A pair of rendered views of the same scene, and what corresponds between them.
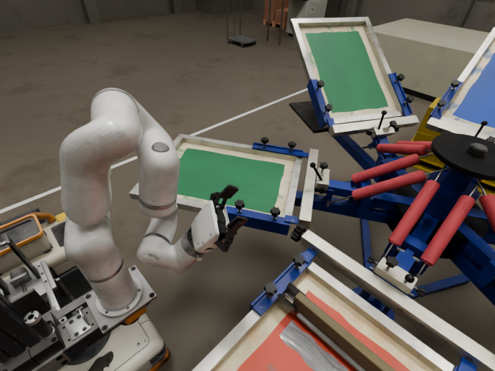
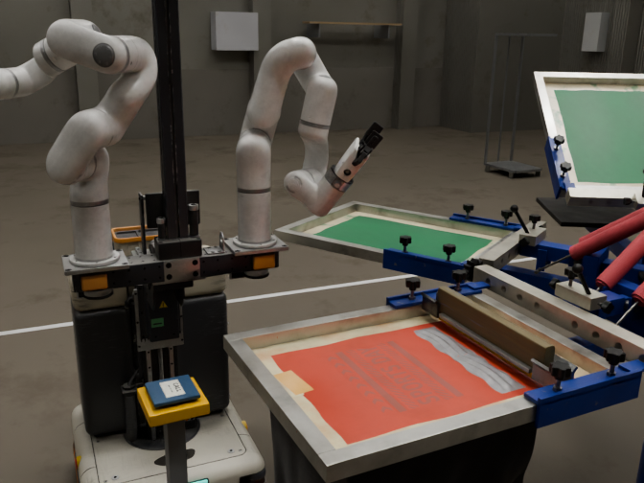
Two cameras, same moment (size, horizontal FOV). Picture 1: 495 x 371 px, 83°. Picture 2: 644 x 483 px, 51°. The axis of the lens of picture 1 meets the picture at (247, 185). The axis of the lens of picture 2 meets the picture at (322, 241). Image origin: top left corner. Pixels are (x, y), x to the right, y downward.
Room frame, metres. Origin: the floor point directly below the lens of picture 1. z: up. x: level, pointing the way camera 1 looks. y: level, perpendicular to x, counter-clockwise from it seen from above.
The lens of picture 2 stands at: (-1.26, -0.48, 1.72)
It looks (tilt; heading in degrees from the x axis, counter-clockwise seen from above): 17 degrees down; 21
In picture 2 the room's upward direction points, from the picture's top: 1 degrees clockwise
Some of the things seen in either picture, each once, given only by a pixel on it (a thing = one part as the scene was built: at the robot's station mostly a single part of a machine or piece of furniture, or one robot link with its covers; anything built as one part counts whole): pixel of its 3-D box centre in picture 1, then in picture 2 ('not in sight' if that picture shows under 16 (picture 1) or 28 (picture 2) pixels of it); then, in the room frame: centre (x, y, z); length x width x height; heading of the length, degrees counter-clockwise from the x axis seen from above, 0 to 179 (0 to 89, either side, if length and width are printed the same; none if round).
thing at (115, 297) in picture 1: (110, 277); (252, 215); (0.41, 0.37, 1.21); 0.16 x 0.13 x 0.15; 44
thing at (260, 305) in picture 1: (283, 285); (434, 303); (0.54, -0.15, 0.98); 0.30 x 0.05 x 0.07; 137
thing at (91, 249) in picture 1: (93, 243); (253, 160); (0.40, 0.36, 1.37); 0.13 x 0.10 x 0.16; 25
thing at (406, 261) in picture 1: (396, 271); (592, 307); (0.59, -0.57, 1.02); 0.17 x 0.06 x 0.05; 137
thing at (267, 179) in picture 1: (252, 166); (437, 220); (1.15, -0.02, 1.05); 1.08 x 0.61 x 0.23; 77
